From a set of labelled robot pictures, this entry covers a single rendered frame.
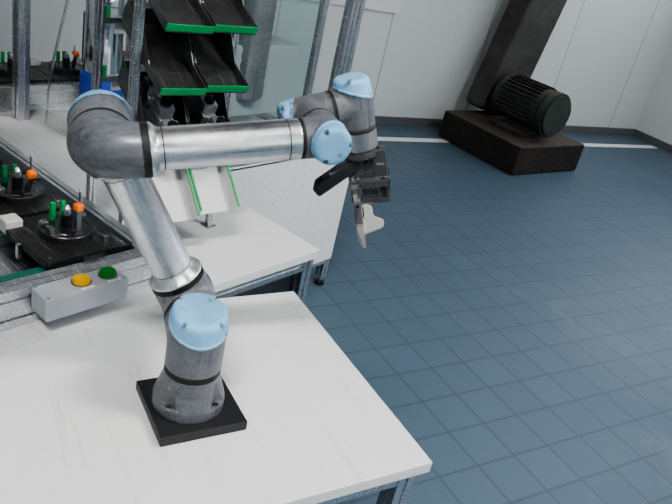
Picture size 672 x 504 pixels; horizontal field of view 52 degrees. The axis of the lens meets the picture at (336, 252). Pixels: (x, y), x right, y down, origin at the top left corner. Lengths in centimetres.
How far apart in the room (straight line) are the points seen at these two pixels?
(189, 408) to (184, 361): 11
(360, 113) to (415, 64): 569
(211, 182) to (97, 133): 94
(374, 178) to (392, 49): 544
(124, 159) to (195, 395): 51
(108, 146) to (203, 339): 41
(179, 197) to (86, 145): 83
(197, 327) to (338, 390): 45
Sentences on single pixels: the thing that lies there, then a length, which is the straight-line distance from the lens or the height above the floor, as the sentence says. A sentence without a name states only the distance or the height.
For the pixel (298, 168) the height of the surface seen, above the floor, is 75.
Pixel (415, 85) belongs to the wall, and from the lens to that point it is 716.
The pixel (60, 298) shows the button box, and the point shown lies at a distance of 169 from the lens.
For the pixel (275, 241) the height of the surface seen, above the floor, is 86.
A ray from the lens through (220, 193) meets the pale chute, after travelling 212.
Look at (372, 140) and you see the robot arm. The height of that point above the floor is 146.
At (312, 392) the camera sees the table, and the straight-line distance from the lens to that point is 165.
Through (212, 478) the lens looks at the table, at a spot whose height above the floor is 86.
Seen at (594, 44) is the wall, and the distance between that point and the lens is 870.
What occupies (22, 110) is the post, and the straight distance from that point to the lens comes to 302.
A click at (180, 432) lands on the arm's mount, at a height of 88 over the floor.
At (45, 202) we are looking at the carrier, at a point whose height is 97.
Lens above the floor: 187
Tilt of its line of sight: 26 degrees down
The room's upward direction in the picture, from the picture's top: 13 degrees clockwise
